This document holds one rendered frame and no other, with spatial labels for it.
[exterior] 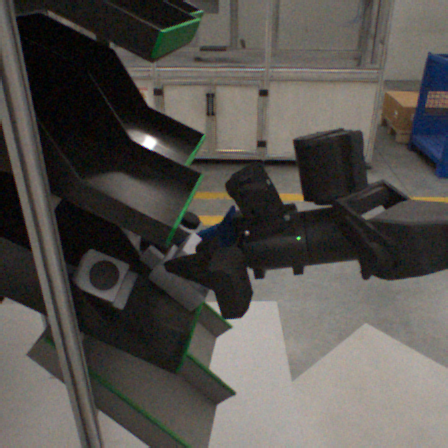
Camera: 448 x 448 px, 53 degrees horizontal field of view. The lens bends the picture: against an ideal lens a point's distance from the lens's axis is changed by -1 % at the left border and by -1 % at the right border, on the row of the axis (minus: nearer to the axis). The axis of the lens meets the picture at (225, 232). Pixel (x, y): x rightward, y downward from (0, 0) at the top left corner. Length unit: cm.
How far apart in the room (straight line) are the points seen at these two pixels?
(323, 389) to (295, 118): 352
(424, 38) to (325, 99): 507
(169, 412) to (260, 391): 31
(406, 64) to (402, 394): 838
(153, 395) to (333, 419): 38
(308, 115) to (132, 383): 381
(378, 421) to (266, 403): 21
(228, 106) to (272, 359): 343
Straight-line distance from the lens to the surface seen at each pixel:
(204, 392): 72
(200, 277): 47
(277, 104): 424
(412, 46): 912
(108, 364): 63
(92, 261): 49
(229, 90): 420
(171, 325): 55
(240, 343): 103
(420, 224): 38
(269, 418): 89
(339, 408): 93
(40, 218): 41
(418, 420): 96
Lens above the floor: 156
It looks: 29 degrees down
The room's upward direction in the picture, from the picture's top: straight up
